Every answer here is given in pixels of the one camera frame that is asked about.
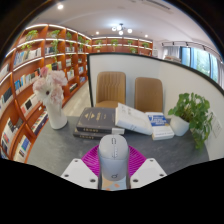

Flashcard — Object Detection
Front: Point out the green plant in white pot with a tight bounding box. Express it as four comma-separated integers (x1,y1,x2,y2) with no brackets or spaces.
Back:
167,92,214,150

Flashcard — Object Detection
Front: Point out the white book with blue cover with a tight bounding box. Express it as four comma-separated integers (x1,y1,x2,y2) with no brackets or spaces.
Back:
145,111,175,141

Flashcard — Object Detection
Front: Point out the orange wooden bookshelf unit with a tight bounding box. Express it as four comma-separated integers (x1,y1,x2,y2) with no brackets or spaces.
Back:
0,23,154,164

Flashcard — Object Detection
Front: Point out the white vase with pink flowers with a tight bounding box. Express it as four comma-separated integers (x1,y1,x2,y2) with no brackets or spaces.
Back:
32,65,69,130

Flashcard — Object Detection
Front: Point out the tan upholstered chair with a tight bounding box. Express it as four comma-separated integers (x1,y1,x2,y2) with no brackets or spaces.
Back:
134,76,164,114
95,71,127,109

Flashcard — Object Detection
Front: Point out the window with curtains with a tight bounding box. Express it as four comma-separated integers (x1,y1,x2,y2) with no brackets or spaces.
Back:
179,46,224,84

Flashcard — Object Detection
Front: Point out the white wall socket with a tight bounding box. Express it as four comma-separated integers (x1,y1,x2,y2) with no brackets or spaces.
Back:
212,114,223,138

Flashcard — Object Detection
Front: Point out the large dark hardcover book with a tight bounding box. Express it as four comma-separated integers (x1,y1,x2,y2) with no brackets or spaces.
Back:
75,106,126,135

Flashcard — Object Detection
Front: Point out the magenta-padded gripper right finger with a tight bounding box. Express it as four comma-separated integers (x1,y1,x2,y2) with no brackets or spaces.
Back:
127,145,168,190

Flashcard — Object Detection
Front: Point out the ceiling chandelier light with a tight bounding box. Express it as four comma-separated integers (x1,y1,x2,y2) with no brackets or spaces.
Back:
111,23,134,36

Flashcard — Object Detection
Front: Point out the thick white book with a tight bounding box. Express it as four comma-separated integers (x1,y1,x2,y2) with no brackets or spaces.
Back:
114,102,154,136

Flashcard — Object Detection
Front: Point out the white computer mouse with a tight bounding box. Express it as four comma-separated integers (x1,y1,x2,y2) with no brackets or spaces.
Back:
97,134,130,183

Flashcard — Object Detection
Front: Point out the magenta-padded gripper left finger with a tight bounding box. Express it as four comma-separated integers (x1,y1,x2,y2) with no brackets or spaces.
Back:
60,145,101,190

